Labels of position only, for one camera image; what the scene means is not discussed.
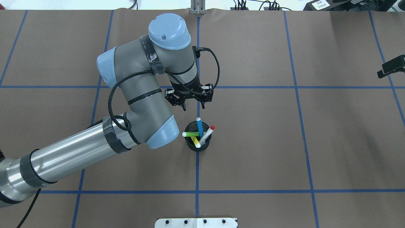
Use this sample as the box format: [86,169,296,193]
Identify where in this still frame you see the black cables at back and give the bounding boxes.
[230,0,293,11]

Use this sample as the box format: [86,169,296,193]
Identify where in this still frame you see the black device with label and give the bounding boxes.
[303,0,335,11]

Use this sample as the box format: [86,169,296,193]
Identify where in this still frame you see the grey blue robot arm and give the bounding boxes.
[1,13,217,208]

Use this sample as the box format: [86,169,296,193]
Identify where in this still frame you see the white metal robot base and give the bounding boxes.
[154,218,238,228]

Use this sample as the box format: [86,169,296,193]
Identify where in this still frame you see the yellow highlighter pen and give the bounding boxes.
[190,136,201,148]

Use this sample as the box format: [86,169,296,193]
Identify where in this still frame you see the blue highlighter pen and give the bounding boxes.
[196,117,204,139]

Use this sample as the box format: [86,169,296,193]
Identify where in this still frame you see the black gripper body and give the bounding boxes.
[165,78,214,106]

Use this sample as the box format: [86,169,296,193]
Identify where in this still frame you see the black camera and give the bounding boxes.
[377,55,405,79]

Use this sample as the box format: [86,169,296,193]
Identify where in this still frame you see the green highlighter pen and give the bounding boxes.
[182,132,200,137]

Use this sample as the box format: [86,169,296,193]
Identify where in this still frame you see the red capped white marker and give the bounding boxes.
[199,125,215,146]

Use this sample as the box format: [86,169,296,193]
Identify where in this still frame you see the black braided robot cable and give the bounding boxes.
[108,47,220,131]

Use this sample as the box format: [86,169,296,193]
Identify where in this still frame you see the black mesh pen holder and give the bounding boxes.
[182,121,214,152]

